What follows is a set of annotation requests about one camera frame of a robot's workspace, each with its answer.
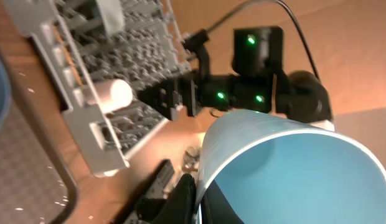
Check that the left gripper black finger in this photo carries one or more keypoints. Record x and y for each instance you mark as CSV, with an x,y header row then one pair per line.
x,y
176,209

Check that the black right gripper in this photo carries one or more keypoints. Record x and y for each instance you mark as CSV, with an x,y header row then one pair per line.
x,y
166,96

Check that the light blue cup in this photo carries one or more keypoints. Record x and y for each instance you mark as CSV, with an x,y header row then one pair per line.
x,y
276,170

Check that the pink cup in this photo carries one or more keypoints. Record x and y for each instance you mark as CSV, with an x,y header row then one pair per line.
x,y
113,94

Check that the dark blue plate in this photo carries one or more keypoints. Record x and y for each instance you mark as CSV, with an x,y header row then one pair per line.
x,y
5,93

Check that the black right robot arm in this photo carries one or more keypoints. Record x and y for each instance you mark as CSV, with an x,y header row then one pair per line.
x,y
259,82

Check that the grey dishwasher rack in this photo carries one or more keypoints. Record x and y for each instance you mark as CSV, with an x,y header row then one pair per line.
x,y
145,52

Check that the brown plastic tray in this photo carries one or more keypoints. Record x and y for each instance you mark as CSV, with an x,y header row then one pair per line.
x,y
35,185

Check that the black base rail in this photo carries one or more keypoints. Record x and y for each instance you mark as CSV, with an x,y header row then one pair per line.
x,y
154,188

